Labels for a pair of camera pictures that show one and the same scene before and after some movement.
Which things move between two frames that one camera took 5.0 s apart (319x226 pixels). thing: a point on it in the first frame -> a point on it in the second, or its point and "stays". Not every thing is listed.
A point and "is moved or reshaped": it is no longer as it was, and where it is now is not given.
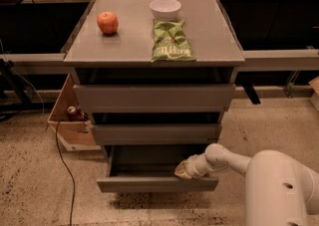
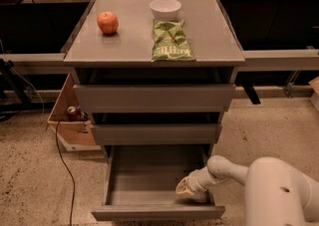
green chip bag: x=170 y=41 stays
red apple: x=108 y=22 stays
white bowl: x=165 y=9 stays
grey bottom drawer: x=151 y=169 is moved or reshaped
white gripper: x=193 y=167 -> x=196 y=183
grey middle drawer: x=155 y=134 stays
